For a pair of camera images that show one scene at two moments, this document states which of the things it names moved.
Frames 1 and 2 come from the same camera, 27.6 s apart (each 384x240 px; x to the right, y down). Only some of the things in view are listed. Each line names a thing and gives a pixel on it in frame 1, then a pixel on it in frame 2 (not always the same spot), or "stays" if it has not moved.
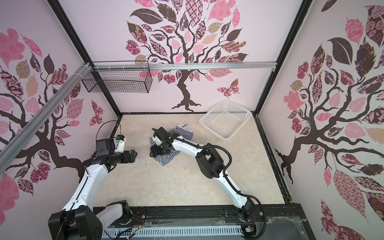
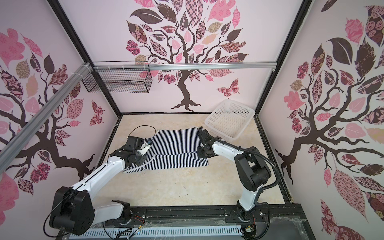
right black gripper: [155, 150] → [200, 154]
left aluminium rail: [13, 146] stays
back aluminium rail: [182, 66] stays
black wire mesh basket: [137, 80] stays
